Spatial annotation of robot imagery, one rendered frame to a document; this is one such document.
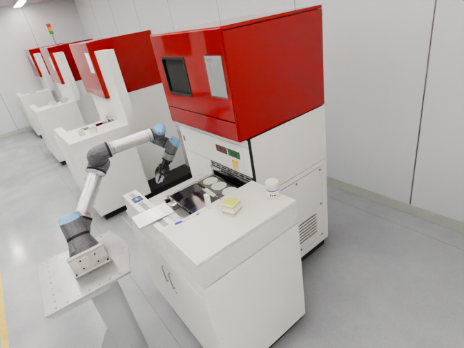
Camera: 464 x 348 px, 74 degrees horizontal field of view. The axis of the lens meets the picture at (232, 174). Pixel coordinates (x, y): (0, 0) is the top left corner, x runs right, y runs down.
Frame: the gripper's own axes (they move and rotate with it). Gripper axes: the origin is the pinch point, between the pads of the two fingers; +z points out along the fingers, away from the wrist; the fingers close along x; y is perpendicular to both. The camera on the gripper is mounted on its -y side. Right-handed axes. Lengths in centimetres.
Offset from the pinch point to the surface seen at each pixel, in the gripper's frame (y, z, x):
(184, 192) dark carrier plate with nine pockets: 25.6, -10.5, 14.2
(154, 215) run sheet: 54, -8, -4
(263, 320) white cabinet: 89, 19, 68
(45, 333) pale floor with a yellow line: 26, 135, -40
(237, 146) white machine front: 32, -54, 31
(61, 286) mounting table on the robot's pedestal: 75, 32, -37
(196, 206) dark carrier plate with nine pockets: 44, -14, 19
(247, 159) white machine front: 39, -50, 37
